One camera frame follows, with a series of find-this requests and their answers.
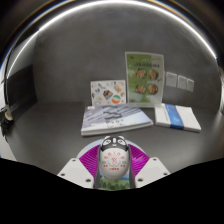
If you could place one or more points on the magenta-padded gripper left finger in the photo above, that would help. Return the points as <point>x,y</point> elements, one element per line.
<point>75,171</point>

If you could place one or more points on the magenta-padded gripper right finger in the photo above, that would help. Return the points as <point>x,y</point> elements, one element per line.
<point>151,171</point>

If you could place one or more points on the white panda-print computer mouse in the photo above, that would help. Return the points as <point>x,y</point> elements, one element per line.
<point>114,160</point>

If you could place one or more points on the white book with blue band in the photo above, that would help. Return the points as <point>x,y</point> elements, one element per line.
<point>176,117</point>

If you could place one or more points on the grey cover booklet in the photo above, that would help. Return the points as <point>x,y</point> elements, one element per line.
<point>113,120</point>

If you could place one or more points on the white colourful sticker card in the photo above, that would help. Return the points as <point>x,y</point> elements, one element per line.
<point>108,92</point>

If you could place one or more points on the green upright poster card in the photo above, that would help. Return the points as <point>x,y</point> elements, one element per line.
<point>144,77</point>

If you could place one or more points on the black clamp mount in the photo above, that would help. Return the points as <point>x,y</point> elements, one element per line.
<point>6,116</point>

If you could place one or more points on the white wall socket plate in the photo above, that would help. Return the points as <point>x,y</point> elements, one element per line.
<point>182,82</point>
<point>171,79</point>
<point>190,84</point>

